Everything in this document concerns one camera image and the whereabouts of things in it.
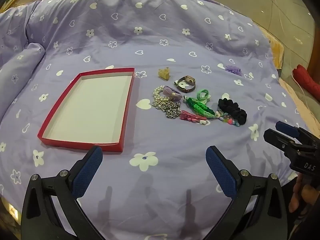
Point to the peach bed sheet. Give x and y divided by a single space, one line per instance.
297 105

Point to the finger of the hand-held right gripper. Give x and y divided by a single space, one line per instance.
287 129
275 138

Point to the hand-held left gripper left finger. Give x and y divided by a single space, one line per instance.
87 172

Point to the person's right hand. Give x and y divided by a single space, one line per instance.
303 197

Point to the pink hair clip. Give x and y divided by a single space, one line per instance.
191 117

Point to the red shallow cardboard box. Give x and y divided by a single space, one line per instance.
92 107

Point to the yellow hair claw clip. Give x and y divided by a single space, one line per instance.
164 74

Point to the purple flower print blanket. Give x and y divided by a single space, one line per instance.
150 42

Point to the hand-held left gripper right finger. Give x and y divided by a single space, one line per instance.
221 172

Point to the purple flower hair accessory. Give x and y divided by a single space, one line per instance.
233 69

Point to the black scrunchie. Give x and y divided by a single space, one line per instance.
231 110

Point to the red knitted cloth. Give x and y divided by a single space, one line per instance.
307 81

